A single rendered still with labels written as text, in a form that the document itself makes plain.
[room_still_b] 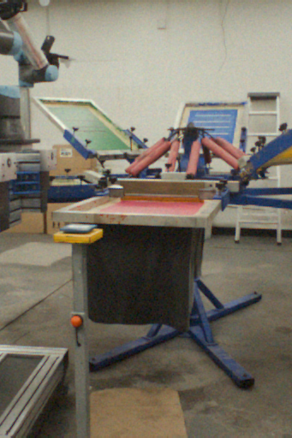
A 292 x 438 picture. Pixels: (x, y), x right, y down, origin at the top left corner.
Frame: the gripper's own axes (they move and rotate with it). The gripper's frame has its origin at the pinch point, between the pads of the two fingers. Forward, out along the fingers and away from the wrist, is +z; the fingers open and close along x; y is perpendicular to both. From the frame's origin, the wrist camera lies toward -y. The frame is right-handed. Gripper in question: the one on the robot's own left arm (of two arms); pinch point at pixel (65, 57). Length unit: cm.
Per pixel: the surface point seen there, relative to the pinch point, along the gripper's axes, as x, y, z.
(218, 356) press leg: 98, 151, 34
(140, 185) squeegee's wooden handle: 61, 56, -11
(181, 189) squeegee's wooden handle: 80, 55, -6
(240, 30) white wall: -63, -76, 390
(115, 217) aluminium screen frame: 84, 59, -65
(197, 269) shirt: 102, 84, -24
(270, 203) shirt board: 104, 64, 59
